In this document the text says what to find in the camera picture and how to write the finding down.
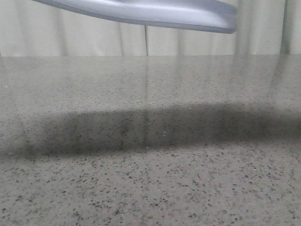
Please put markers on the light blue slipper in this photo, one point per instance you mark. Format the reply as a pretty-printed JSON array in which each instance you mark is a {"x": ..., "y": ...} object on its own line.
[{"x": 197, "y": 15}]

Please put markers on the pale green curtain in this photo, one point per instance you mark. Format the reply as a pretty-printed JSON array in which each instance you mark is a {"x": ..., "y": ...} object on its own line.
[{"x": 32, "y": 29}]

